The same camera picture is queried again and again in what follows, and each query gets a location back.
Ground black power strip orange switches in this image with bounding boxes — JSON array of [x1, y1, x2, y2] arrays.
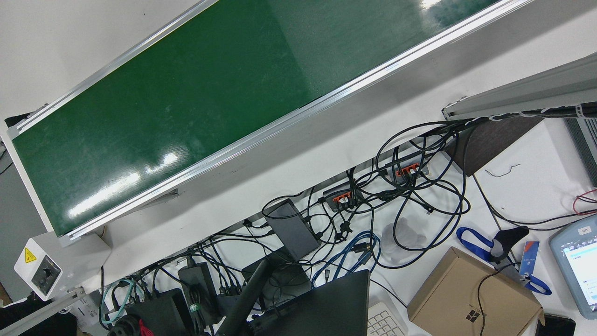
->
[[323, 184, 364, 213], [378, 152, 430, 182]]

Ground dark grey adapter box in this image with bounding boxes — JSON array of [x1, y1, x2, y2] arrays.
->
[[264, 198, 321, 262]]

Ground green conveyor belt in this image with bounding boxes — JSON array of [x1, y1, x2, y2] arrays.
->
[[0, 0, 535, 248]]

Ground clear plastic bag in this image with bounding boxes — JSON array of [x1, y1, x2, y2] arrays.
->
[[382, 217, 427, 262]]

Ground black power brick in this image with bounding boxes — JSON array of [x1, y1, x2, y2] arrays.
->
[[177, 261, 220, 322]]

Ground white keyboard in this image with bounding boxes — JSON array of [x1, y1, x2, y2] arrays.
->
[[366, 301, 409, 336]]

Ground dark brown panel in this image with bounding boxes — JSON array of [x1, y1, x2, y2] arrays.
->
[[443, 117, 544, 177]]

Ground black box device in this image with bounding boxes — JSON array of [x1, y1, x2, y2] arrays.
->
[[126, 288, 192, 336]]

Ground brown cardboard box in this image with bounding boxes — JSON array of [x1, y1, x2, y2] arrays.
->
[[407, 246, 545, 336]]

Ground black grey handheld tool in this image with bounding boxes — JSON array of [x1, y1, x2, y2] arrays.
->
[[490, 226, 530, 280]]

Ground blue card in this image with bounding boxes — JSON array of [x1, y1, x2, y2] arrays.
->
[[519, 240, 540, 278]]

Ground grey aluminium extrusion beam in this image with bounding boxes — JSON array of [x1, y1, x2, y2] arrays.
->
[[442, 51, 597, 122]]

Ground white conveyor control box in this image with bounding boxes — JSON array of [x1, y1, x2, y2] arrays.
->
[[14, 231, 111, 301]]

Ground grey ribbed device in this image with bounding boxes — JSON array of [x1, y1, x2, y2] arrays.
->
[[564, 117, 597, 187]]

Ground grey teach pendant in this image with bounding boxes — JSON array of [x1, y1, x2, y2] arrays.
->
[[549, 214, 597, 320]]

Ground black phone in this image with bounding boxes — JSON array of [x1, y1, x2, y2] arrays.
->
[[535, 314, 576, 336]]

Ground blue cable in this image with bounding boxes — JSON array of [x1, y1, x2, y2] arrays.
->
[[310, 231, 382, 287]]

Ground black looped cable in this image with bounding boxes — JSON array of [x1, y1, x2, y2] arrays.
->
[[375, 121, 472, 269]]

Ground blue lanyard strap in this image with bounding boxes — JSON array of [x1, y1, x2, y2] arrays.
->
[[456, 226, 552, 296]]

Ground thin grey wire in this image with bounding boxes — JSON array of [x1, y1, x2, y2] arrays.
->
[[485, 163, 521, 178]]

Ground teal cable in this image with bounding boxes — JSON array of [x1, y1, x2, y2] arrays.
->
[[99, 278, 140, 325]]

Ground red wire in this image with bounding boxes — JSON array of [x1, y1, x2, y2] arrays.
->
[[573, 189, 597, 216]]

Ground aluminium rail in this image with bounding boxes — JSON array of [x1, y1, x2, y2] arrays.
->
[[0, 287, 87, 336]]

